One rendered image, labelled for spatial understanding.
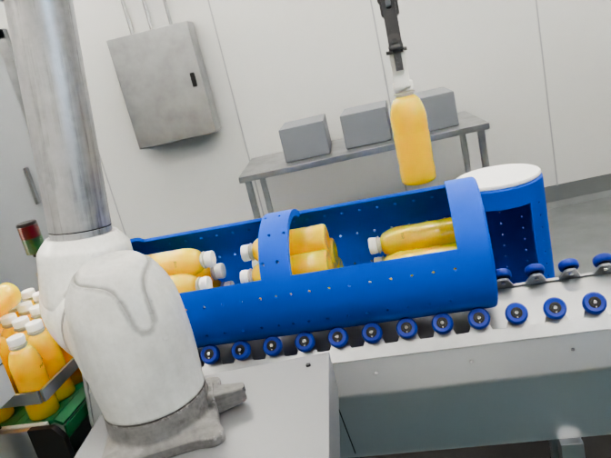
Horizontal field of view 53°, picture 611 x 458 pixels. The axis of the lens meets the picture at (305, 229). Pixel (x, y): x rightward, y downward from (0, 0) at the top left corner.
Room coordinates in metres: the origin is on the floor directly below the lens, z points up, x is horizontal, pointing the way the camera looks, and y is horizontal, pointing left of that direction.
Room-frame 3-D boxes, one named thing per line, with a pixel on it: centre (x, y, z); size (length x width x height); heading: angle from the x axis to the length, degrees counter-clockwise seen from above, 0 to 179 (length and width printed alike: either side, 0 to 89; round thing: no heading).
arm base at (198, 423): (0.82, 0.26, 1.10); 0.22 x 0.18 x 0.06; 96
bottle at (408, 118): (1.20, -0.25, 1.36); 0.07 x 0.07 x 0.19
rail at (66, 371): (1.45, 0.62, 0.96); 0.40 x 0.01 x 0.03; 167
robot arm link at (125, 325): (0.83, 0.28, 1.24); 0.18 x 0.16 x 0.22; 32
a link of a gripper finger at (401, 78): (1.18, -0.24, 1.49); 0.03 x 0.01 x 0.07; 77
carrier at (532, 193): (1.93, -0.65, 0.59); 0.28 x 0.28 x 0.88
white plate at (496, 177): (1.93, -0.65, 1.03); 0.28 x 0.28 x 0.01
